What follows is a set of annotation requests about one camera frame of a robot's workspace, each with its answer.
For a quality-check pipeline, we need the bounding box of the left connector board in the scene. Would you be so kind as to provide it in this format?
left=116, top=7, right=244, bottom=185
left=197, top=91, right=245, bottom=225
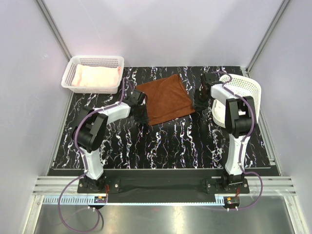
left=94, top=195, right=108, bottom=203

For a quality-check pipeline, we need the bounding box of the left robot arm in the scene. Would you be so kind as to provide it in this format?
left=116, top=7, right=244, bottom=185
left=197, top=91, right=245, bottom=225
left=72, top=89, right=148, bottom=193

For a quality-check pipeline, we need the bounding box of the right connector board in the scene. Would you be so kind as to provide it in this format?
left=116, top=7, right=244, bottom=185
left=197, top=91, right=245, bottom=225
left=226, top=196, right=239, bottom=204

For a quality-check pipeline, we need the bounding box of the pink towel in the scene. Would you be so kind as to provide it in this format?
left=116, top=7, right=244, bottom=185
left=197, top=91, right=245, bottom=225
left=71, top=64, right=121, bottom=87

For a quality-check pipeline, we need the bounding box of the white oval laundry basket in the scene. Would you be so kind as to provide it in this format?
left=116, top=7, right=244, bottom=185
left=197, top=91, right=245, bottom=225
left=211, top=74, right=261, bottom=128

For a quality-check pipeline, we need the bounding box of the connector board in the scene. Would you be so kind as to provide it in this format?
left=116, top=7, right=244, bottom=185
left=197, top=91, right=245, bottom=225
left=226, top=196, right=239, bottom=204
left=94, top=195, right=108, bottom=203

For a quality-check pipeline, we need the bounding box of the aluminium frame rail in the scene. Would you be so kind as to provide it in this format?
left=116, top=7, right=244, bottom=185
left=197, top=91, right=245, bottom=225
left=33, top=176, right=296, bottom=196

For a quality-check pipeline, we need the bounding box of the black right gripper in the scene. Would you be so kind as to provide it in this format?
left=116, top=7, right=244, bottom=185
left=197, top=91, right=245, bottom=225
left=191, top=89, right=211, bottom=112

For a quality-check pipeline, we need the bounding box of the white rectangular mesh basket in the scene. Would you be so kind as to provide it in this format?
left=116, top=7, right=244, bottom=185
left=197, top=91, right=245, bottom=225
left=61, top=55, right=124, bottom=94

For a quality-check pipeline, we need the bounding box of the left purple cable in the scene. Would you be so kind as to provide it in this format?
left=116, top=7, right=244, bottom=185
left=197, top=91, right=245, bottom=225
left=57, top=77, right=135, bottom=231

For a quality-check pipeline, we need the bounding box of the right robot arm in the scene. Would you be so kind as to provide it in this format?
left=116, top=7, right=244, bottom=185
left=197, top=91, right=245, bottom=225
left=193, top=72, right=261, bottom=193

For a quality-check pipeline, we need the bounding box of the brown towel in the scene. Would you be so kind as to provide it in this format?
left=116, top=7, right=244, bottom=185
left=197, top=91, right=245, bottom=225
left=136, top=74, right=195, bottom=126

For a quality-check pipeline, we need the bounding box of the white towel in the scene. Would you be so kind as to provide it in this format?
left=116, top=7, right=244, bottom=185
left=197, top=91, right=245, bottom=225
left=213, top=98, right=246, bottom=126

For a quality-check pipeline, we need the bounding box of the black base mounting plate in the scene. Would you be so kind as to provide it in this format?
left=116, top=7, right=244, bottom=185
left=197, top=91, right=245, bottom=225
left=78, top=169, right=250, bottom=194

